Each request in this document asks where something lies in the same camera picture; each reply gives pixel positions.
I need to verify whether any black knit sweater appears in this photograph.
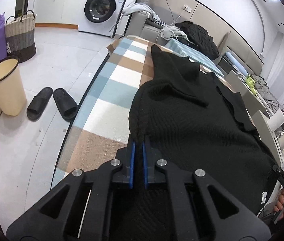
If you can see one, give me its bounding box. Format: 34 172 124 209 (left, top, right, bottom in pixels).
128 45 277 214

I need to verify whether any white grey clothes pile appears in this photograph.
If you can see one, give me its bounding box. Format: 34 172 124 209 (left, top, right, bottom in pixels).
122 3 188 45

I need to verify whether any right hand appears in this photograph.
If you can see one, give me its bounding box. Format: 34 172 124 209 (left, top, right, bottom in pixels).
273 188 284 220

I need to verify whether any checkered plaid table cloth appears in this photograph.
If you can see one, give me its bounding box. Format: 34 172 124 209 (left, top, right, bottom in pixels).
51 36 154 187

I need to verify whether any white paper roll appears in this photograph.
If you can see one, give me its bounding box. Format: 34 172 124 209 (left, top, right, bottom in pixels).
267 109 284 131

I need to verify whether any right black slipper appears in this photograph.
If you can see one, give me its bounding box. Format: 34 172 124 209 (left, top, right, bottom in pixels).
53 88 78 122

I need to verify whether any black slipper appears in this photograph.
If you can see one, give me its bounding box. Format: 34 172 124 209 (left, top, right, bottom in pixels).
26 87 53 121
53 88 78 122

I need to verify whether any yellow-green cloth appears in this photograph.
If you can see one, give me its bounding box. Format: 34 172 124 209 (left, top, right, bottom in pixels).
245 75 257 96

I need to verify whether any teal checkered small cloth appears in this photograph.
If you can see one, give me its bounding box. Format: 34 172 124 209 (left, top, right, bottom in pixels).
164 39 224 78

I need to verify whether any left black slipper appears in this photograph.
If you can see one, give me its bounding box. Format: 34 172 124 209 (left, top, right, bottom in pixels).
26 87 53 121

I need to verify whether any black jacket on sofa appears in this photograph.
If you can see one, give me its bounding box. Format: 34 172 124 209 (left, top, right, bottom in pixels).
175 21 220 60

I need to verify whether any grey sofa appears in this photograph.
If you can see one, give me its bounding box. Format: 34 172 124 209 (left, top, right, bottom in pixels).
125 0 263 76

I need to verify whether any white front-load washing machine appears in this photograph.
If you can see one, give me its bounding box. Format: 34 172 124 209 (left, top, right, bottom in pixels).
78 0 126 38

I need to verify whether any beige plastic waste bin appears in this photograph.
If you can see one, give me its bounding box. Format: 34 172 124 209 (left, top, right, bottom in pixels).
0 55 27 116

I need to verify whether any woven grey laundry basket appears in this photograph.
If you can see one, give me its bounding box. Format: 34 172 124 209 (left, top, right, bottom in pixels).
4 10 36 63

